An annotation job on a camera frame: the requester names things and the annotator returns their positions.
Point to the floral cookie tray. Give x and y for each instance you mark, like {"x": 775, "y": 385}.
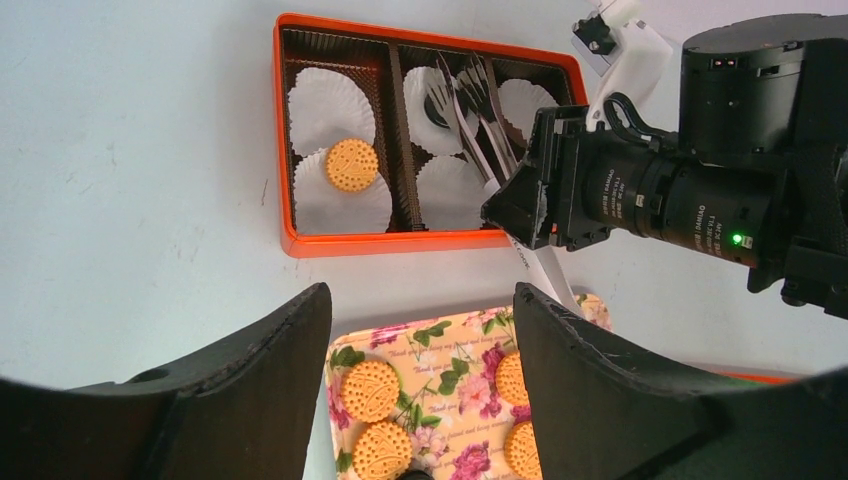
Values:
{"x": 448, "y": 400}

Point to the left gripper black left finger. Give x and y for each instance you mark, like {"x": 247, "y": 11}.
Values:
{"x": 239, "y": 408}

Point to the orange tin lid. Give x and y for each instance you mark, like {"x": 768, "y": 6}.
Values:
{"x": 761, "y": 379}

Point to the black round cookie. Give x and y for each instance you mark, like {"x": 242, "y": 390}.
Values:
{"x": 440, "y": 110}

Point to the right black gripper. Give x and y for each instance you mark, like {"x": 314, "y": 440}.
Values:
{"x": 748, "y": 177}

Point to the white paper cupcake liner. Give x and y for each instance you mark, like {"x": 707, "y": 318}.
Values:
{"x": 322, "y": 209}
{"x": 436, "y": 140}
{"x": 326, "y": 107}
{"x": 520, "y": 101}
{"x": 450, "y": 194}

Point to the tan round cookie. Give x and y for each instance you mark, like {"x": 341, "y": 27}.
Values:
{"x": 520, "y": 451}
{"x": 351, "y": 165}
{"x": 509, "y": 380}
{"x": 370, "y": 391}
{"x": 382, "y": 452}

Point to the orange cookie tin box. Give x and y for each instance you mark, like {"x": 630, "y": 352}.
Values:
{"x": 376, "y": 59}

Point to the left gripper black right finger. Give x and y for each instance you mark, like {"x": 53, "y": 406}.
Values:
{"x": 606, "y": 408}

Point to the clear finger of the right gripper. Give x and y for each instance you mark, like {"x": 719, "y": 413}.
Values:
{"x": 442, "y": 83}

